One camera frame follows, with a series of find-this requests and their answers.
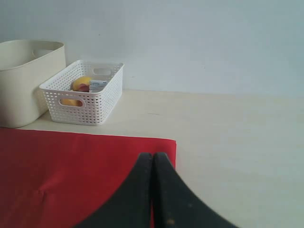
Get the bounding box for blue white milk carton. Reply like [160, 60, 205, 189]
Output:
[89, 80, 108, 93]

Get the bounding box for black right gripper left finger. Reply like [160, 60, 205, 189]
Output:
[75, 153, 152, 228]

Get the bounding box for yellow lemon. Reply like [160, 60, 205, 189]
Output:
[72, 76, 92, 91]

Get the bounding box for white perforated plastic basket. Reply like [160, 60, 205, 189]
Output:
[39, 60, 124, 126]

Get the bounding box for red sausage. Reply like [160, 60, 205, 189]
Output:
[78, 84, 89, 92]

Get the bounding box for yellow cheese wedge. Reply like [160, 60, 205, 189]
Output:
[60, 98, 82, 107]

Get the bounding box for cream plastic tub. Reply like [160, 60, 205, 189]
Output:
[0, 40, 66, 128]

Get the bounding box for red tablecloth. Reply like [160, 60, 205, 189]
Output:
[0, 128, 177, 228]

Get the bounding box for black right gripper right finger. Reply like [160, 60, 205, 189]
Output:
[152, 152, 236, 228]

